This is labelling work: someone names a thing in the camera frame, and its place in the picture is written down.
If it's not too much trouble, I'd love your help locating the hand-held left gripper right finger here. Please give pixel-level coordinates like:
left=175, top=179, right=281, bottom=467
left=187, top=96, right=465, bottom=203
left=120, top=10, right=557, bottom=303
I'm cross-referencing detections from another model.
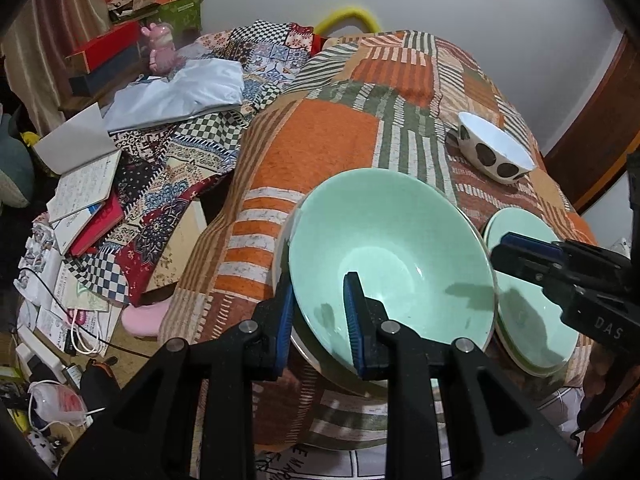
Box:
left=342, top=271, right=587, bottom=480

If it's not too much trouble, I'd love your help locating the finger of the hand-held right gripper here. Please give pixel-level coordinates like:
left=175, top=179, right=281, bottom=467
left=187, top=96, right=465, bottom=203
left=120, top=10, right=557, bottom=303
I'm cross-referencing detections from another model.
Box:
left=489, top=244, right=567, bottom=287
left=500, top=231, right=565, bottom=257

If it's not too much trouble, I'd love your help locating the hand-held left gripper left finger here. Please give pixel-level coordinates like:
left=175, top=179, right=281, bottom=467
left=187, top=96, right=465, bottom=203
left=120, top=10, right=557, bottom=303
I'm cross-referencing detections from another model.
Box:
left=57, top=269, right=297, bottom=480

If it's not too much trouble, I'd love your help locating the mint green plate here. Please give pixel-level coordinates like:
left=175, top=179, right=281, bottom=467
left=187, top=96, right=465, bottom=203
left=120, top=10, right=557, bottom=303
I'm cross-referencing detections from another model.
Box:
left=481, top=207, right=582, bottom=377

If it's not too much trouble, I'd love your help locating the large white plate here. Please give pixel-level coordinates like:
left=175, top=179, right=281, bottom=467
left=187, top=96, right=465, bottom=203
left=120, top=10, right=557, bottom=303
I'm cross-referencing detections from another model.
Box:
left=272, top=204, right=392, bottom=402

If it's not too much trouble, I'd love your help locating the mint green bowl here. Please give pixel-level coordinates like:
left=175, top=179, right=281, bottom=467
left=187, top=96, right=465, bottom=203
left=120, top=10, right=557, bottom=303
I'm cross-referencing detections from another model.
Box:
left=288, top=168, right=497, bottom=362

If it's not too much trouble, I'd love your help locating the white bowl with dark spots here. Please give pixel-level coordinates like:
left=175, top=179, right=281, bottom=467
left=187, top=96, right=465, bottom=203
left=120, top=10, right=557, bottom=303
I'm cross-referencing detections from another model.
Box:
left=444, top=111, right=537, bottom=185

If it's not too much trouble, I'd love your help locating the brown wooden door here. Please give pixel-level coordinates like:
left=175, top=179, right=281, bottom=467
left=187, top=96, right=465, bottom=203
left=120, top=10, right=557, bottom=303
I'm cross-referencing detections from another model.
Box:
left=541, top=32, right=640, bottom=217

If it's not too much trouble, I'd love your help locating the orange patchwork blanket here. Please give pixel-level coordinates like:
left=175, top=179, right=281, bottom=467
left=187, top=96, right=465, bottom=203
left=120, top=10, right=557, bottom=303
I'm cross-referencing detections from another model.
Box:
left=157, top=30, right=603, bottom=450

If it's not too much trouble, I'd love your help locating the checkered patchwork cloth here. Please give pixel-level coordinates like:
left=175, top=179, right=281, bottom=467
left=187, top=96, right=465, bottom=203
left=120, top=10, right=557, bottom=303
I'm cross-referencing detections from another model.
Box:
left=61, top=20, right=317, bottom=307

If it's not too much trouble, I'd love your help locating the dark cloth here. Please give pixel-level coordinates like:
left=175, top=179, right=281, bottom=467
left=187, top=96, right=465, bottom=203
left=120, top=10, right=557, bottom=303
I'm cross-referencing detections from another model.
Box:
left=79, top=357, right=123, bottom=413

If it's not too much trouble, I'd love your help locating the white paper bag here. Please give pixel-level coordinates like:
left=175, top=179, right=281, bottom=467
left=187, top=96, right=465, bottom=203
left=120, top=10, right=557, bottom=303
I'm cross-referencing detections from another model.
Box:
left=49, top=279, right=124, bottom=357

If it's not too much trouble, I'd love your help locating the red book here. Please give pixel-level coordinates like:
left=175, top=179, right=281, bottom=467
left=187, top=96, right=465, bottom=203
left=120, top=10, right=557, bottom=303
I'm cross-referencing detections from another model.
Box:
left=69, top=194, right=126, bottom=259

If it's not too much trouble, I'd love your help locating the white and blue book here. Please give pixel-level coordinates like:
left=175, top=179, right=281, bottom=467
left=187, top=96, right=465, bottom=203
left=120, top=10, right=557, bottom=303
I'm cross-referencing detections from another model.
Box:
left=51, top=199, right=109, bottom=257

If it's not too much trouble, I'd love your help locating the grey folded cloth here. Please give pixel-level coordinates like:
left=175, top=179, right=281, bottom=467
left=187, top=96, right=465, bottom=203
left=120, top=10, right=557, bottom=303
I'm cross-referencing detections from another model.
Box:
left=101, top=56, right=247, bottom=135

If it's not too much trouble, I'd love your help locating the white plastic bag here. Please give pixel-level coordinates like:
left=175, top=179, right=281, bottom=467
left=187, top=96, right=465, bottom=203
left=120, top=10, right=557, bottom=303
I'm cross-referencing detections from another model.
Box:
left=26, top=379, right=95, bottom=427

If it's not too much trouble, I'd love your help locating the white power strip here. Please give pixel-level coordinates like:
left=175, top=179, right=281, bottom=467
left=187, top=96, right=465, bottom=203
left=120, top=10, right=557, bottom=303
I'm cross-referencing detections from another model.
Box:
left=14, top=326, right=70, bottom=387

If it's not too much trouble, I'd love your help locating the pile of white papers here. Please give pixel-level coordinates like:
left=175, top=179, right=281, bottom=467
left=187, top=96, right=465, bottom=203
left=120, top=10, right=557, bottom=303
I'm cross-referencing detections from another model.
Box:
left=16, top=211, right=67, bottom=312

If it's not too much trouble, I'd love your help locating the open handwritten notebook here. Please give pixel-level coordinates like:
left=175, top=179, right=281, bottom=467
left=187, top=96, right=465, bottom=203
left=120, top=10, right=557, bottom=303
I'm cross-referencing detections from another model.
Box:
left=33, top=102, right=124, bottom=224

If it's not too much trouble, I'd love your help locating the pink toy figure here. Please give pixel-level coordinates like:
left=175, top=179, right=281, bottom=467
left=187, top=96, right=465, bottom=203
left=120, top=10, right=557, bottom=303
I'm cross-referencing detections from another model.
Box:
left=141, top=22, right=187, bottom=76

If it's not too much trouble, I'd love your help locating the yellow curved tube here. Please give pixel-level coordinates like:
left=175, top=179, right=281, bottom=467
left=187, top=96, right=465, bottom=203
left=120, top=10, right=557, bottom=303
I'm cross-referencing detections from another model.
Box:
left=313, top=5, right=382, bottom=37

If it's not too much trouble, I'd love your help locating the dark blue box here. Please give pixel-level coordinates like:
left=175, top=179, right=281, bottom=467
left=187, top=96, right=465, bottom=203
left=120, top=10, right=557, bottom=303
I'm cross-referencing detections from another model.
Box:
left=68, top=44, right=152, bottom=97

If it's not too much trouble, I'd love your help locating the teal cushion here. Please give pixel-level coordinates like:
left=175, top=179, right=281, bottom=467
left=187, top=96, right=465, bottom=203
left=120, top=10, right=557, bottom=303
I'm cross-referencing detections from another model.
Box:
left=0, top=111, right=37, bottom=209

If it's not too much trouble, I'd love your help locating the green cardboard box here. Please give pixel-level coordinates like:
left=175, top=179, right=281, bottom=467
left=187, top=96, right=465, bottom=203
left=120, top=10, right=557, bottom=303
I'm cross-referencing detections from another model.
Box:
left=111, top=0, right=207, bottom=37

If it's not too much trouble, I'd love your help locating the long red box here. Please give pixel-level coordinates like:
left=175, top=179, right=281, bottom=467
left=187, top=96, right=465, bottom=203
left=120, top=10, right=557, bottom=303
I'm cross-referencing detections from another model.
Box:
left=64, top=20, right=144, bottom=75

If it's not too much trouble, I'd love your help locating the beige striped curtain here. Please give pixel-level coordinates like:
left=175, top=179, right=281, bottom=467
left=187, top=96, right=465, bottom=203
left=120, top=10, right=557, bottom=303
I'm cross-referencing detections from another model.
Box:
left=0, top=0, right=115, bottom=133

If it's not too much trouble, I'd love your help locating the black cable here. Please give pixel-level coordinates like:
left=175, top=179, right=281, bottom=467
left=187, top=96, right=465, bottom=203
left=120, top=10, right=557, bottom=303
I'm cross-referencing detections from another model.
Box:
left=19, top=266, right=168, bottom=362

